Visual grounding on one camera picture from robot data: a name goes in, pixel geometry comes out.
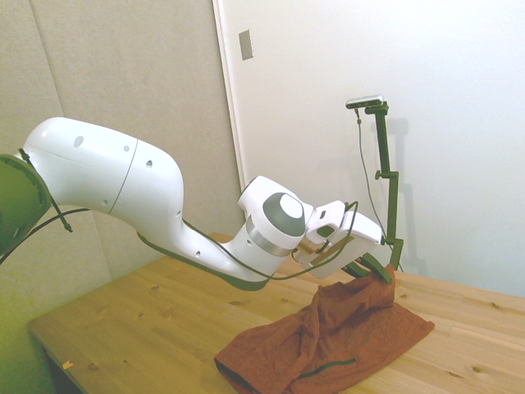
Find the grey exterior camera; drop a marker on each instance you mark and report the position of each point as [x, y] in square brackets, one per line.
[365, 101]

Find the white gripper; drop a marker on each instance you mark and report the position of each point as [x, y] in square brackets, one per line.
[357, 240]

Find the tan wrist camera mount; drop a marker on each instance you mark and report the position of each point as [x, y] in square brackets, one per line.
[328, 253]

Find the grey wall plate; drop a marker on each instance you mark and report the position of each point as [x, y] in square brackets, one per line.
[246, 44]

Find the white door frame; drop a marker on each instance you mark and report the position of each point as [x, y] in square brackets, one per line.
[234, 123]

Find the red shorts with black zipper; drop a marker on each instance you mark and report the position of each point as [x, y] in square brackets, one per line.
[328, 336]

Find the small orange tape scrap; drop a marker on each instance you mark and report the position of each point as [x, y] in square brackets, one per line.
[67, 364]

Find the dark green camera stand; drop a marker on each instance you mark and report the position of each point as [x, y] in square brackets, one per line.
[389, 197]

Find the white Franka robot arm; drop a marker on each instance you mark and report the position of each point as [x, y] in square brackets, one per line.
[115, 176]

